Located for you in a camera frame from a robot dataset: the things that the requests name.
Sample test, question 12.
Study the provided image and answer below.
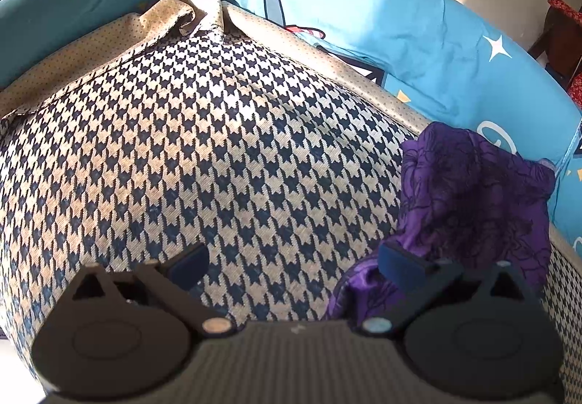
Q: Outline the purple floral jacket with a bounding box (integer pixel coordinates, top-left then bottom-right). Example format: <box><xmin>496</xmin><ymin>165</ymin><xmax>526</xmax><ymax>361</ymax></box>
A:
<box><xmin>326</xmin><ymin>122</ymin><xmax>555</xmax><ymax>324</ymax></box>

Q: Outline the houndstooth mattress cover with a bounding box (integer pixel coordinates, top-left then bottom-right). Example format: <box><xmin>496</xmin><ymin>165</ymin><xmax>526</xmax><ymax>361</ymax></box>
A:
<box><xmin>0</xmin><ymin>0</ymin><xmax>582</xmax><ymax>404</ymax></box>

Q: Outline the blue printed bed bumper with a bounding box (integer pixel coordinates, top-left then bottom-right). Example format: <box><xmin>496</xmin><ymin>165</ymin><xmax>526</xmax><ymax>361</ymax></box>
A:
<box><xmin>231</xmin><ymin>0</ymin><xmax>581</xmax><ymax>249</ymax></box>

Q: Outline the red floral cloth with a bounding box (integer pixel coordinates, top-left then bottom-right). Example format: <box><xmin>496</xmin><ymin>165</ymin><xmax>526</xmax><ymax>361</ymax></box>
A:
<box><xmin>547</xmin><ymin>0</ymin><xmax>581</xmax><ymax>107</ymax></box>

